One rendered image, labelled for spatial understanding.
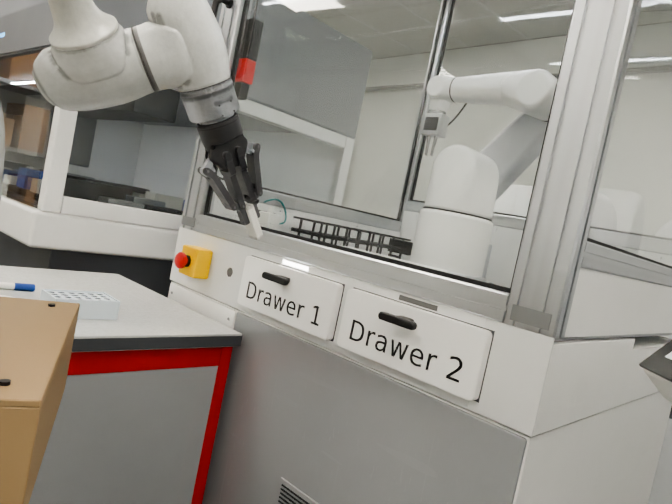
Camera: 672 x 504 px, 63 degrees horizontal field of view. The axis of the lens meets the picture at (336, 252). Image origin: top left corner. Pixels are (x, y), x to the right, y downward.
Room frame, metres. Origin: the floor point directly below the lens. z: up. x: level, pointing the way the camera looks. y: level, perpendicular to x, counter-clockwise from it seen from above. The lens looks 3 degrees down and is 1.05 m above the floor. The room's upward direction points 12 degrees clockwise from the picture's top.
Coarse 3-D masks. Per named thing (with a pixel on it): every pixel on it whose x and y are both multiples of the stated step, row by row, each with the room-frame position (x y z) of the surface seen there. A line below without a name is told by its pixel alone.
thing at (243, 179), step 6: (240, 150) 0.98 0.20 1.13; (240, 156) 0.99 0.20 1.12; (240, 162) 0.99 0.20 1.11; (240, 168) 1.00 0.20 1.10; (246, 168) 1.00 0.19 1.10; (240, 174) 1.01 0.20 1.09; (246, 174) 1.01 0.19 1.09; (240, 180) 1.02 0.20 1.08; (246, 180) 1.01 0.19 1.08; (240, 186) 1.03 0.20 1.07; (246, 186) 1.01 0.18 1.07; (246, 192) 1.02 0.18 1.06; (252, 192) 1.02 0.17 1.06; (252, 198) 1.03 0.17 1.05
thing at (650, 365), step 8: (656, 352) 0.57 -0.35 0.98; (664, 352) 0.56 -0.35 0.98; (648, 360) 0.57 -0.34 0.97; (656, 360) 0.56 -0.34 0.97; (664, 360) 0.55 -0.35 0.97; (648, 368) 0.56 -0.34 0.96; (656, 368) 0.55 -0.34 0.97; (664, 368) 0.54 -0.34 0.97; (648, 376) 0.57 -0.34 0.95; (656, 376) 0.55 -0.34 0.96; (664, 376) 0.53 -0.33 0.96; (656, 384) 0.56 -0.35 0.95; (664, 384) 0.54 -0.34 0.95; (664, 392) 0.56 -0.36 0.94
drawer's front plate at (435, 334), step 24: (360, 312) 0.99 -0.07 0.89; (408, 312) 0.92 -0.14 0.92; (408, 336) 0.91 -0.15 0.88; (432, 336) 0.88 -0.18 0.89; (456, 336) 0.85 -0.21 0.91; (480, 336) 0.83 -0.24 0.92; (384, 360) 0.94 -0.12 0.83; (408, 360) 0.91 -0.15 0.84; (432, 360) 0.88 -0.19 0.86; (456, 360) 0.85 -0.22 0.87; (480, 360) 0.82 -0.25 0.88; (432, 384) 0.87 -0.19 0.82; (456, 384) 0.84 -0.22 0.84; (480, 384) 0.83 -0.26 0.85
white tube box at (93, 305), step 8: (40, 296) 1.07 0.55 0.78; (48, 296) 1.03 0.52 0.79; (56, 296) 1.05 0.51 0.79; (64, 296) 1.05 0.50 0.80; (72, 296) 1.07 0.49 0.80; (80, 296) 1.08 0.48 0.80; (88, 296) 1.10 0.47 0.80; (96, 296) 1.11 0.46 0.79; (104, 296) 1.13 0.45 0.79; (80, 304) 1.04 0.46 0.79; (88, 304) 1.05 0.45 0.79; (96, 304) 1.06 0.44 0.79; (104, 304) 1.07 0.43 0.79; (112, 304) 1.08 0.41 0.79; (80, 312) 1.04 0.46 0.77; (88, 312) 1.05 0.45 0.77; (96, 312) 1.06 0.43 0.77; (104, 312) 1.08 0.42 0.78; (112, 312) 1.09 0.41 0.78
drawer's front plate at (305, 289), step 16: (256, 272) 1.20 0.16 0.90; (272, 272) 1.16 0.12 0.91; (288, 272) 1.13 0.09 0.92; (240, 288) 1.23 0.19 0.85; (256, 288) 1.19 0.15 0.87; (272, 288) 1.16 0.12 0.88; (288, 288) 1.12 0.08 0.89; (304, 288) 1.09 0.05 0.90; (320, 288) 1.06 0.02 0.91; (336, 288) 1.04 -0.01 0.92; (256, 304) 1.18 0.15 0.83; (272, 304) 1.15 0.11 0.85; (304, 304) 1.09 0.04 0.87; (320, 304) 1.06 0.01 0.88; (336, 304) 1.04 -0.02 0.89; (288, 320) 1.11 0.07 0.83; (304, 320) 1.08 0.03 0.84; (320, 320) 1.05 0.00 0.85; (336, 320) 1.05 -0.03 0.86; (320, 336) 1.05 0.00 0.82
